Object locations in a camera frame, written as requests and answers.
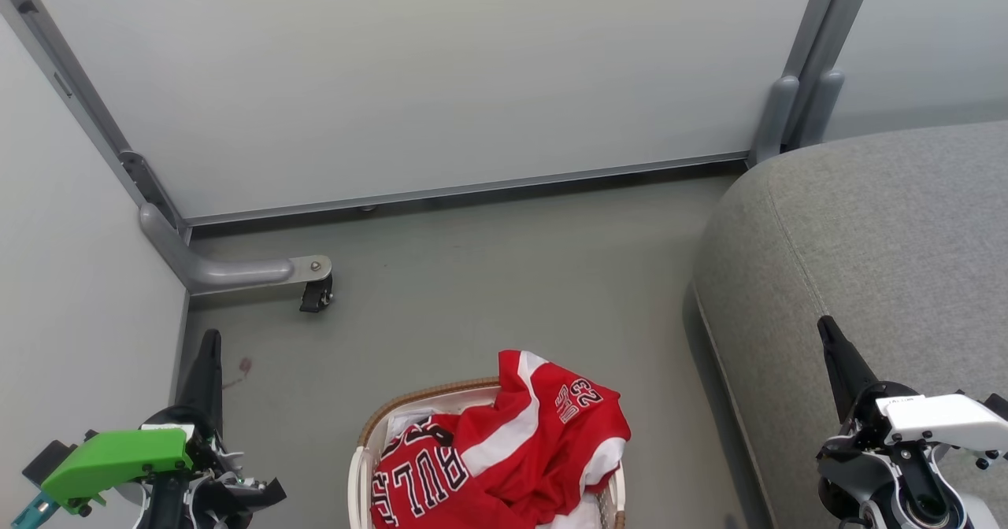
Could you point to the red basketball jersey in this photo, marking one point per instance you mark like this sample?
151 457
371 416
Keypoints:
417 474

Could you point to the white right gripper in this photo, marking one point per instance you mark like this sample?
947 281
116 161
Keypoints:
945 420

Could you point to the black caster wheel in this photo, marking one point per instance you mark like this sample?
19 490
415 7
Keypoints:
315 299

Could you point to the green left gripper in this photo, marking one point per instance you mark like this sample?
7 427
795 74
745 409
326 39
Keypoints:
118 454

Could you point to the white wicker laundry basket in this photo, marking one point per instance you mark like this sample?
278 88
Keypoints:
370 442

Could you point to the grey partition corner post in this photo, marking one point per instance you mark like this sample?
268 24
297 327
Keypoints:
79 96

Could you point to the grey fabric sofa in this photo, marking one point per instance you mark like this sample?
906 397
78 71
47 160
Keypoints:
866 238

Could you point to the red shorts with white band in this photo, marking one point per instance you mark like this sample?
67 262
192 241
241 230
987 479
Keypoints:
551 434

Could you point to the grey metal partition foot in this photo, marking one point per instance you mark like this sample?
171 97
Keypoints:
228 271

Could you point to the grey partition bottom rail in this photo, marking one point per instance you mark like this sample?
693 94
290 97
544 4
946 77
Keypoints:
472 189

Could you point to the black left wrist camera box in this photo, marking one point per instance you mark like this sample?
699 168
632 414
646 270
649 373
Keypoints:
47 458

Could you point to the white cloth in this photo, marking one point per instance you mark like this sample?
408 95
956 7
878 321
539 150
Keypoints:
409 423

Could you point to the grey double partition post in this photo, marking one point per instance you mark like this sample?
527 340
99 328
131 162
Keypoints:
811 64

